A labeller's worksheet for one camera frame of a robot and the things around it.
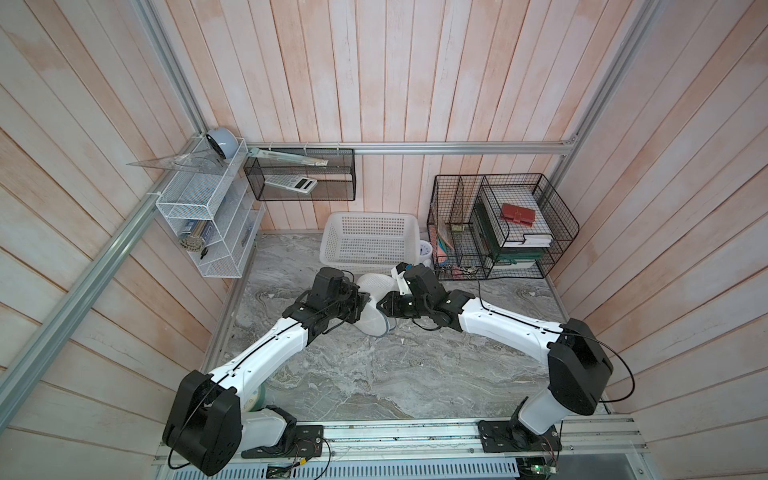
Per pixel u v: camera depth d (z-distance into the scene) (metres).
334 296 0.65
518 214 0.95
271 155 0.91
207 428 0.40
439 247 1.04
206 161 0.86
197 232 0.76
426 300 0.64
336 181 1.08
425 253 1.10
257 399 0.78
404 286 0.67
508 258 0.99
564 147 0.93
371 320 0.82
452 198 1.14
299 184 0.98
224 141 0.83
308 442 0.73
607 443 0.74
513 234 0.91
